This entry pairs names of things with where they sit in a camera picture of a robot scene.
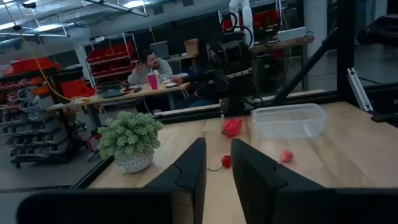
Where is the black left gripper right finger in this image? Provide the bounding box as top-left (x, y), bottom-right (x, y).
top-left (230, 138), bottom-right (336, 224)

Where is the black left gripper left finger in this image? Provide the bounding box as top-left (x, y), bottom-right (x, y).
top-left (144, 138), bottom-right (208, 224)

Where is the small red round fruit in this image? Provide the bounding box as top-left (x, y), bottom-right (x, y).
top-left (207, 154), bottom-right (233, 172)

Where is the pink knit ball fruit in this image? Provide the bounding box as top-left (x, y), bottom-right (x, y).
top-left (279, 149), bottom-right (295, 164)

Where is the red bell pepper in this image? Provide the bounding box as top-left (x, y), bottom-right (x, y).
top-left (221, 118), bottom-right (244, 138)

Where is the clear plastic tupperware container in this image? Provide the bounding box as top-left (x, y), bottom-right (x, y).
top-left (251, 103), bottom-right (328, 140)

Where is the green plant in white pot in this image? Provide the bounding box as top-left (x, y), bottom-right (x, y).
top-left (97, 111), bottom-right (164, 174)

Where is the wooden office desk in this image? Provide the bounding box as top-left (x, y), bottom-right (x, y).
top-left (46, 81), bottom-right (191, 131)

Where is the person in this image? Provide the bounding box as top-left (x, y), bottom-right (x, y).
top-left (172, 39), bottom-right (224, 110)
top-left (127, 49), bottom-right (174, 86)

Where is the pink tumbler cup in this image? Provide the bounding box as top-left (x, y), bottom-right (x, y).
top-left (147, 72), bottom-right (159, 91)

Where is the dark laptop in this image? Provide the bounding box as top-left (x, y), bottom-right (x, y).
top-left (98, 83), bottom-right (124, 99)

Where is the cardboard box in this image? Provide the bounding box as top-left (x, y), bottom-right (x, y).
top-left (183, 38), bottom-right (200, 57)

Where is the silver aluminium extrusion bar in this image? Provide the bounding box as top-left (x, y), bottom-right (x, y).
top-left (346, 67), bottom-right (374, 113)

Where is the wooden workbench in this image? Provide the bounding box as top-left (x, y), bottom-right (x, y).
top-left (248, 34), bottom-right (315, 91)

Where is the white rack with red bins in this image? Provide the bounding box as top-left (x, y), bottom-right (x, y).
top-left (81, 32), bottom-right (140, 91)

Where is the white box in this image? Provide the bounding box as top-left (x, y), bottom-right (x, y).
top-left (277, 26), bottom-right (308, 42)

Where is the rack with grey and red bins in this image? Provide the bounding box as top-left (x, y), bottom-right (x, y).
top-left (0, 57), bottom-right (88, 169)

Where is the black rack with red bins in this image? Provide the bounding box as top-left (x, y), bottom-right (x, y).
top-left (217, 8), bottom-right (282, 34)

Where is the yellow hanging cable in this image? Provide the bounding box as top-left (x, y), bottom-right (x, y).
top-left (18, 34), bottom-right (91, 103)

